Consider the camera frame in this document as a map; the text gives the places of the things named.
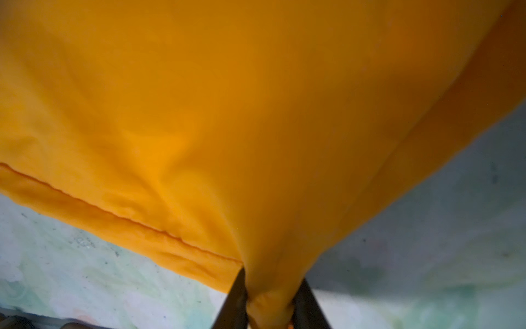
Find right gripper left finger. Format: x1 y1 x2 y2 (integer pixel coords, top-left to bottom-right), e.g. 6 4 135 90
211 268 249 329

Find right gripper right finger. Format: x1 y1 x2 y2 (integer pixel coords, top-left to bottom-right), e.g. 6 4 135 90
292 279 331 329

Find orange shorts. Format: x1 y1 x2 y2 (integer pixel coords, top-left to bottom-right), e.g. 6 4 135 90
1 1 525 328

